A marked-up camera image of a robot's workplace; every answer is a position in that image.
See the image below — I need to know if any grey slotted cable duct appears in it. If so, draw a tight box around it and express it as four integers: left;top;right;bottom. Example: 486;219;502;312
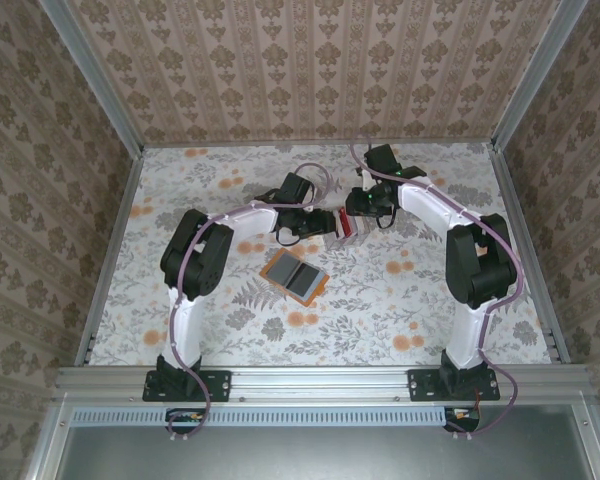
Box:
71;405;451;427

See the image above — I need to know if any aluminium frame post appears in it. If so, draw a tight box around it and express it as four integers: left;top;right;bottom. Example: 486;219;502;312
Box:
38;0;146;156
489;0;591;151

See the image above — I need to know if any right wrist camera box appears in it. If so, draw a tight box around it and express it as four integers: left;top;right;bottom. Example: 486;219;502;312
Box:
366;143;402;175

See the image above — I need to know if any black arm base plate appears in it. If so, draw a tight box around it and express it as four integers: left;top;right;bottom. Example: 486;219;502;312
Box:
407;368;501;403
142;368;232;403

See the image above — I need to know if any dark grey credit card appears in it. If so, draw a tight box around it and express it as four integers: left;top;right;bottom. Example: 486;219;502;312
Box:
268;252;302;287

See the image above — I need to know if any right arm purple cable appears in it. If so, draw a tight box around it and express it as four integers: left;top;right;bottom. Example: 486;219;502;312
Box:
349;137;524;439

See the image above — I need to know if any small wired circuit board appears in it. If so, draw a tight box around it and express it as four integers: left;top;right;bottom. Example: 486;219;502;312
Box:
165;407;207;435
443;406;482;434

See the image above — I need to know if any red and silver card stack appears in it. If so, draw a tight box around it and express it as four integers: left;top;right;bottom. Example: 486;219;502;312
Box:
319;207;372;247

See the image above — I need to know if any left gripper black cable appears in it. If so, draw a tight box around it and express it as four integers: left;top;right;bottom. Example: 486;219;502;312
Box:
274;224;306;247

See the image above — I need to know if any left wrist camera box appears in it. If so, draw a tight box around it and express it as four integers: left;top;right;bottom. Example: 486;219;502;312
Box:
278;172;316;205

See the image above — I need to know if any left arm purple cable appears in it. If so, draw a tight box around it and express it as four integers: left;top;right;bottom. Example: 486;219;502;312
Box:
167;162;341;442

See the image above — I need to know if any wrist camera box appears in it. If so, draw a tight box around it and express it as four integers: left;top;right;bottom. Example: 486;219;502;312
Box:
366;143;402;175
278;172;316;205

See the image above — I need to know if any aluminium frame bar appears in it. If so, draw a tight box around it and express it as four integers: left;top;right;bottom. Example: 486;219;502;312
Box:
572;394;600;480
24;394;74;480

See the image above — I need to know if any aluminium side rail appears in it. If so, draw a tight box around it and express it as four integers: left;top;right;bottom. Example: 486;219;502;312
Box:
489;143;572;365
74;149;145;367

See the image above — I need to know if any orange card holder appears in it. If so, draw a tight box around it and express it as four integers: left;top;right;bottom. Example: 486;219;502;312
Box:
258;248;330;308

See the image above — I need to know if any grey metal panel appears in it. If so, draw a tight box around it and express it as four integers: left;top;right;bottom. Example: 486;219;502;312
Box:
54;403;600;480

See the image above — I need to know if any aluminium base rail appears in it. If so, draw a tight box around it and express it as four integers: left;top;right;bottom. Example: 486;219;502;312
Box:
53;363;590;404

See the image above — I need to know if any aluminium end rail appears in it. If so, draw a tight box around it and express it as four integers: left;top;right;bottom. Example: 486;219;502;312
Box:
140;137;496;149

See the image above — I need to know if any dark navy credit card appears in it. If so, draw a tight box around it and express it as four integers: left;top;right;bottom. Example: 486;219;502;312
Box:
288;263;325;297

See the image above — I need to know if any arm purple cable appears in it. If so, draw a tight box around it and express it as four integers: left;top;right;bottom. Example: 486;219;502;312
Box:
349;137;524;439
167;162;341;442

